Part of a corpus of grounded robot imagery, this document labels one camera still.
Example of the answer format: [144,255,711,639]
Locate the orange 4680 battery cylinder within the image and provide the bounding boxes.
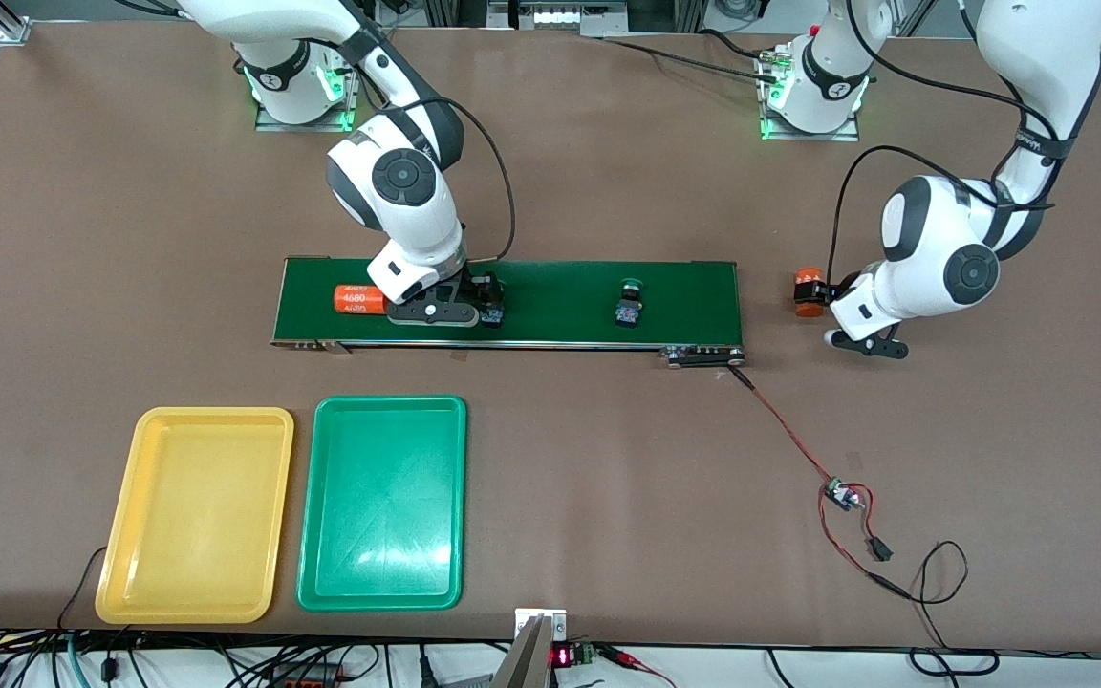
[791,265,829,319]
[334,284,387,316]

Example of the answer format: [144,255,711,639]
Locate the green conveyor belt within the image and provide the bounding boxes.
[270,256,747,370]

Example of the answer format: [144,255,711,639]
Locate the small black circuit board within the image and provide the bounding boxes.
[820,477,865,513]

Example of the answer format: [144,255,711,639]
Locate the green plastic tray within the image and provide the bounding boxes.
[296,395,468,613]

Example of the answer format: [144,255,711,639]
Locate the grey background device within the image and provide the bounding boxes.
[488,0,628,37]

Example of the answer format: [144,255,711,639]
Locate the yellow plastic tray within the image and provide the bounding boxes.
[95,406,295,626]

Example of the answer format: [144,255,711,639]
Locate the red clip leads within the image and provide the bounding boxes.
[598,645,680,688]

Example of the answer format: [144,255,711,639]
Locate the orange power strip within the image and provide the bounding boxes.
[269,664,346,688]

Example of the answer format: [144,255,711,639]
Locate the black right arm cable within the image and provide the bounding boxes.
[359,38,518,269]

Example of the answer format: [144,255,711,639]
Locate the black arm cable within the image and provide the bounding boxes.
[359,38,518,269]
[826,0,1087,288]

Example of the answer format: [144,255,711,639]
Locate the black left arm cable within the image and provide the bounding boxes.
[826,0,1087,288]

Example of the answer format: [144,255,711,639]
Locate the red black conveyor cable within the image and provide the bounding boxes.
[727,366,833,486]

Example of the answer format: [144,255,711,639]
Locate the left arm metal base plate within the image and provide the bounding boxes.
[759,43,862,142]

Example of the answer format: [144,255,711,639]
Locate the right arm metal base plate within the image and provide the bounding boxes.
[254,27,365,133]

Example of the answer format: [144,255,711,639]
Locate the black switch with red lead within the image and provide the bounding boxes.
[852,497,895,562]

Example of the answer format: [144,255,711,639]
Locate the black base cable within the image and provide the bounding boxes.
[598,29,781,87]

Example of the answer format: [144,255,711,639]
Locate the grey metal camera stand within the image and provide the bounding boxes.
[491,608,569,688]

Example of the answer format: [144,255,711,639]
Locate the black coiled floor cable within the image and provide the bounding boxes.
[909,648,1001,677]

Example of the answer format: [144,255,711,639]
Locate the thin black table cable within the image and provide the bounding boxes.
[55,546,110,634]

